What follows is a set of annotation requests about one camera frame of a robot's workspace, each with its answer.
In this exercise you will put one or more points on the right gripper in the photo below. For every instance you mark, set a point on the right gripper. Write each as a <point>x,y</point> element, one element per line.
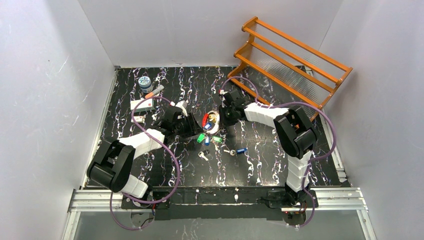
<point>226,116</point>

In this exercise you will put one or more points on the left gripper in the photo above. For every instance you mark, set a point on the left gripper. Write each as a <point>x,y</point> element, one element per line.
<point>187,124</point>

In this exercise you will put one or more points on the keyring with coloured key tags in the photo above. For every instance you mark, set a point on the keyring with coloured key tags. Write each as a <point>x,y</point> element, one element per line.
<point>210,125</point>

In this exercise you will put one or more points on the key with black head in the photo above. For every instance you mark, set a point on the key with black head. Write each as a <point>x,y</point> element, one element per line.
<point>203,154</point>

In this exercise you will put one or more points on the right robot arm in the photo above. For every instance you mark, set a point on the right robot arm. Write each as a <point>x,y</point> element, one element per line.
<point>294,130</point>

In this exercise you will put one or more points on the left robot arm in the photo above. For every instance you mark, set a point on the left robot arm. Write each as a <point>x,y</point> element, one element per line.
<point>112,163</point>

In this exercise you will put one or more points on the white medicine box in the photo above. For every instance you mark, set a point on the white medicine box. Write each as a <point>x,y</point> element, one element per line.
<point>142,106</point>

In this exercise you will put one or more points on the small white flat box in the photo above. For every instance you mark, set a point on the small white flat box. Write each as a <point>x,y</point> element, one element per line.
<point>138,119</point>

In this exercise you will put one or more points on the orange and white tube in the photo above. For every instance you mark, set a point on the orange and white tube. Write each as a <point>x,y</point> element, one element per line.
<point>155,92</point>

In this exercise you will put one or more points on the key with blue tag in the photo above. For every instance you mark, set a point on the key with blue tag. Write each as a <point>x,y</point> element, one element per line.
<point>234,152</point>

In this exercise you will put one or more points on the round blue-white jar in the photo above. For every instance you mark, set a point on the round blue-white jar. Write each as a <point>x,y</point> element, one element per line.
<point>145,84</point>

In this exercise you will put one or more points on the orange wooden shelf rack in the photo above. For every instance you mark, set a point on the orange wooden shelf rack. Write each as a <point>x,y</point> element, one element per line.
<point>306,73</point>

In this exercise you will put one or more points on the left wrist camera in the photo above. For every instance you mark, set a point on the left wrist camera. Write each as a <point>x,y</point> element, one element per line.
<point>182,105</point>

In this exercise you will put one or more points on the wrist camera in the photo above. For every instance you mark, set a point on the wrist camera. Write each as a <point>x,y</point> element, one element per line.
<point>182,105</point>
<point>221,94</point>

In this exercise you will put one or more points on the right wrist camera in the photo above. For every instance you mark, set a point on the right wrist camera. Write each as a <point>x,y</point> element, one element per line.
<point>221,94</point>

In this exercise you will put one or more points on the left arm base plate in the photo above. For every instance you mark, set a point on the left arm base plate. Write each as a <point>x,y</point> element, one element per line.
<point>153,195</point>

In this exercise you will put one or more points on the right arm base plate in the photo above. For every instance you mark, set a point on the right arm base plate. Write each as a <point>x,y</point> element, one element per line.
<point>281,198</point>

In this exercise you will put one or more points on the aluminium rail frame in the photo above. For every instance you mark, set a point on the aluminium rail frame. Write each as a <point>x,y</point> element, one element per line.
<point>220,203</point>

